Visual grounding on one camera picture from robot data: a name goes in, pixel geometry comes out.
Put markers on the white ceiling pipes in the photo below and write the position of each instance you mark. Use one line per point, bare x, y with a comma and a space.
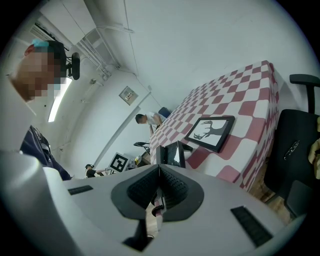
100, 55

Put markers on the black head camera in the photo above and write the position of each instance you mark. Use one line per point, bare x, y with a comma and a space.
74, 66

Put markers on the beige crumpled cloth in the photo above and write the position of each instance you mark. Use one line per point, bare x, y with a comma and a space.
315, 150

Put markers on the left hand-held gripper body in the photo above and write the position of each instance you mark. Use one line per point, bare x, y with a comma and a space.
119, 162

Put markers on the black framed deer picture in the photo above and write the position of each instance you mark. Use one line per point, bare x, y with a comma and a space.
211, 132

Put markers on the ceiling tube light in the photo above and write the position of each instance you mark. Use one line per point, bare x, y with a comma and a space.
58, 101

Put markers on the small silver metal item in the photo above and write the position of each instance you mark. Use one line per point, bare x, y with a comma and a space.
291, 150

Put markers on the person's left forearm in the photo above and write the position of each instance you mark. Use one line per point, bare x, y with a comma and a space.
100, 172

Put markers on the white air conditioner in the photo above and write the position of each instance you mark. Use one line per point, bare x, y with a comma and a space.
47, 35

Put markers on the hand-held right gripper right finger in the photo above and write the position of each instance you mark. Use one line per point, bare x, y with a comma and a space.
212, 225

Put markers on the black folding chair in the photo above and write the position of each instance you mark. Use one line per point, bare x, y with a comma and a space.
141, 144

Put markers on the blue chair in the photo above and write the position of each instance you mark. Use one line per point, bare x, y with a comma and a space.
165, 111

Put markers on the person's head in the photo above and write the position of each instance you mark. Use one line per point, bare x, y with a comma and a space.
37, 72

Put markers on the red white checkered tablecloth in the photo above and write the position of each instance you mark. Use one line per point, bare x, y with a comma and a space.
240, 100

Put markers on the wall electrical panel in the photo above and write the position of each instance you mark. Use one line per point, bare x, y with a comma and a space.
128, 95

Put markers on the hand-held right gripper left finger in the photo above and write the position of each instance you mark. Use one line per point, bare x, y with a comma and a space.
100, 212

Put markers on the black office chair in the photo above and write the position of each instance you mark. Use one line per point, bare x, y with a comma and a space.
292, 155

